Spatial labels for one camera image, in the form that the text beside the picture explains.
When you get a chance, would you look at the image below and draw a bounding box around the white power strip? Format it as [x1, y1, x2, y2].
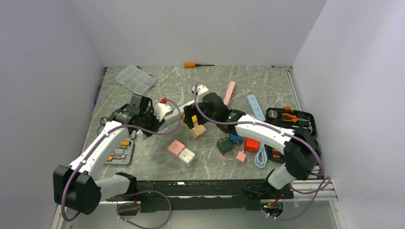
[136, 99, 197, 140]

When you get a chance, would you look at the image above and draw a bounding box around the orange handled screwdriver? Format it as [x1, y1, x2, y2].
[184, 62, 214, 68]

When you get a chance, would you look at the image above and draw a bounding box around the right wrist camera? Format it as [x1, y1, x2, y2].
[192, 84, 210, 97]

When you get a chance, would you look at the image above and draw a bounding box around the light blue cable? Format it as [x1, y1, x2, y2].
[254, 143, 268, 169]

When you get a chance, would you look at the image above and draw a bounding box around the pink charger plug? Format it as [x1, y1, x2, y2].
[235, 151, 246, 164]

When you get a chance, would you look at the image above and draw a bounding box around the yellow cube socket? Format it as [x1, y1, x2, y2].
[181, 114, 198, 129]

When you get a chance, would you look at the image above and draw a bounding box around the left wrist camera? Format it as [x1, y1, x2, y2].
[153, 98, 173, 121]

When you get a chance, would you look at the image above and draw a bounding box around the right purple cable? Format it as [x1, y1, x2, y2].
[193, 82, 331, 222]

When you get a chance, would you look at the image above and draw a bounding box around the red cube socket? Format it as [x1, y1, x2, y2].
[244, 137, 260, 154]

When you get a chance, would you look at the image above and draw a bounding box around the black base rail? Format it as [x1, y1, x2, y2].
[108, 179, 294, 213]

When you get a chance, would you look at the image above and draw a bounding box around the grey tool tray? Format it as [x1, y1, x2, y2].
[96, 116, 135, 165]

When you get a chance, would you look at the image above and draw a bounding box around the clear plastic screw box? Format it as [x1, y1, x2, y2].
[115, 65, 156, 94]

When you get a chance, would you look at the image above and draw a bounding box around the purple cable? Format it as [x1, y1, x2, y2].
[193, 82, 331, 222]
[60, 98, 182, 229]

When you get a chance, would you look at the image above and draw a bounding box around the beige cube socket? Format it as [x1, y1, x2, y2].
[189, 125, 206, 138]

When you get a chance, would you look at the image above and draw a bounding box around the light blue power strip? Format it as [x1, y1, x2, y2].
[247, 94, 266, 122]

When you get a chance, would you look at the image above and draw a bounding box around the black tool case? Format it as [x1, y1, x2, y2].
[264, 106, 320, 164]

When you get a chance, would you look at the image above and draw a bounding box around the white cube socket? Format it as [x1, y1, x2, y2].
[178, 148, 196, 167]

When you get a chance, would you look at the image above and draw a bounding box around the pink cube socket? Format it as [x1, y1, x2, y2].
[168, 140, 186, 158]

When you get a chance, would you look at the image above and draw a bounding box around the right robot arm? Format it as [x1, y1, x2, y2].
[184, 88, 324, 198]

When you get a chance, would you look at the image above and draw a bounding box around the blue cube socket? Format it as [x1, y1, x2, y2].
[228, 134, 244, 146]

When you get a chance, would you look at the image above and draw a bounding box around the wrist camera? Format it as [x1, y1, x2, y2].
[153, 98, 173, 121]
[192, 84, 210, 97]

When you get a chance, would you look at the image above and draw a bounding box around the green cube socket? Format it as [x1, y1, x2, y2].
[216, 137, 234, 155]

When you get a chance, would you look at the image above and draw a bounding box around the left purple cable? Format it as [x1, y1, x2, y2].
[60, 98, 182, 229]

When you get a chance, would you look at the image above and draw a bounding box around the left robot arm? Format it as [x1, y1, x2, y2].
[53, 94, 173, 215]

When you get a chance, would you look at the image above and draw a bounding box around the pink power strip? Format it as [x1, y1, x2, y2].
[223, 81, 236, 105]

